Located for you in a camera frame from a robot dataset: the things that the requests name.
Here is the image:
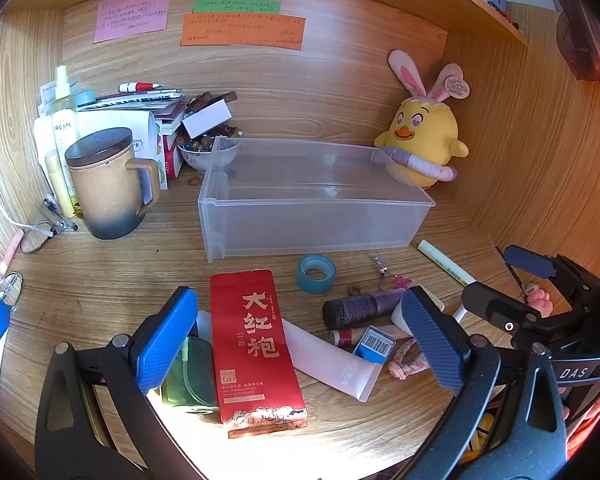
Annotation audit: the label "red tea packet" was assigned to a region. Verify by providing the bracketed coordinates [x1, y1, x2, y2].
[210, 269, 308, 440]

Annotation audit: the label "small white box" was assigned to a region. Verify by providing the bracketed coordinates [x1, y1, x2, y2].
[181, 100, 232, 138]

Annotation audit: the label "orange paper note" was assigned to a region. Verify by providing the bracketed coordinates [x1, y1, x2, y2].
[180, 13, 307, 51]

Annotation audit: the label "white printed carton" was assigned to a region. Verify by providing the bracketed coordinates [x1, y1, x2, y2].
[77, 110, 168, 191]

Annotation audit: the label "dark purple bottle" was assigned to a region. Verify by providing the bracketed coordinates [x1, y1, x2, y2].
[322, 287, 408, 331]

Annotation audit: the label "black ballpoint pens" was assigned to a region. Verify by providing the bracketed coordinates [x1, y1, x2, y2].
[42, 199, 78, 233]

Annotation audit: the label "pink braided cable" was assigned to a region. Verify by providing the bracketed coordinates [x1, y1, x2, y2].
[386, 337, 433, 383]

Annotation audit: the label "small white bottle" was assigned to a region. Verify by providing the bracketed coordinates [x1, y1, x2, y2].
[196, 310, 214, 346]

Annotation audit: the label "pale yellow tube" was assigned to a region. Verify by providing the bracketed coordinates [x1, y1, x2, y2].
[44, 149, 76, 218]

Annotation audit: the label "blue tape roll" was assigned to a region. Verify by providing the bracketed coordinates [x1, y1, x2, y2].
[296, 254, 338, 294]

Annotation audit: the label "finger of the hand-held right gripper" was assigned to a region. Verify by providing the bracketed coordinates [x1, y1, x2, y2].
[504, 244, 600, 311]
[461, 282, 543, 339]

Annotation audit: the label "dark brown object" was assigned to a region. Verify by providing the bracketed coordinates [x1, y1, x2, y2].
[555, 0, 600, 83]

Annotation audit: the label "white squeeze tube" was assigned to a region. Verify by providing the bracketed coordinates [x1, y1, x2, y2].
[280, 317, 383, 403]

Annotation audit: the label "bowl of beads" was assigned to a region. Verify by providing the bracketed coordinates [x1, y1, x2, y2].
[176, 132, 243, 175]

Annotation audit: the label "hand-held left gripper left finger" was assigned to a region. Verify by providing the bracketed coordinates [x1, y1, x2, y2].
[34, 286, 201, 480]

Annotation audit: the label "stack of books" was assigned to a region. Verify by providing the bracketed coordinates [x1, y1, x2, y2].
[77, 87, 191, 180]

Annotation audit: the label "pale green highlighter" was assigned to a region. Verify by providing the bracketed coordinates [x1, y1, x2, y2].
[417, 239, 477, 288]

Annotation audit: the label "yellow chick plush toy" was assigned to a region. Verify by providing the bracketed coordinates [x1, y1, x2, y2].
[373, 49, 470, 190]

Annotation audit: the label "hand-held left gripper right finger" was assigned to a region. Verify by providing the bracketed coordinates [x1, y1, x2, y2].
[380, 286, 568, 480]

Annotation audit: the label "person's right hand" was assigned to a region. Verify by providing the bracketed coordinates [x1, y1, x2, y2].
[555, 382, 600, 426]

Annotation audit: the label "green paper note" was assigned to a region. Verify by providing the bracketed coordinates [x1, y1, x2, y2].
[192, 0, 282, 15]

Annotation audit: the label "white sachet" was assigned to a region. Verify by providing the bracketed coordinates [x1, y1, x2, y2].
[32, 115, 56, 181]

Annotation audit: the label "pink cat paw toy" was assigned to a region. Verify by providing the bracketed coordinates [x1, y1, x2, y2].
[525, 284, 553, 318]

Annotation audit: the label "dark wooden mug lid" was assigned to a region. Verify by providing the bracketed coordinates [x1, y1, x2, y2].
[64, 127, 135, 167]

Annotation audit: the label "brown bead bracelet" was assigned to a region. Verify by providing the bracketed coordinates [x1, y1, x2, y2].
[187, 91, 238, 111]

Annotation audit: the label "small blue barcode box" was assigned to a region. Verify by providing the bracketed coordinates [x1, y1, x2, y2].
[352, 325, 397, 365]

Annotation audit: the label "pink paper note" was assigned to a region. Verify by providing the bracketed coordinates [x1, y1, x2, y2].
[93, 0, 172, 44]

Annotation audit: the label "tan ceramic mug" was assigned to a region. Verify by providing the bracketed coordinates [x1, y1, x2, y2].
[67, 152, 162, 241]

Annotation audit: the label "orange red clothing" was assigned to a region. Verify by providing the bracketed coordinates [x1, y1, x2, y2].
[565, 410, 600, 466]

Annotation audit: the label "clear plastic storage bin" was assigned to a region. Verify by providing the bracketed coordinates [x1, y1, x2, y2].
[197, 136, 437, 264]

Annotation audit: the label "yellow green spray bottle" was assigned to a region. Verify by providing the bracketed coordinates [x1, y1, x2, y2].
[50, 64, 78, 216]

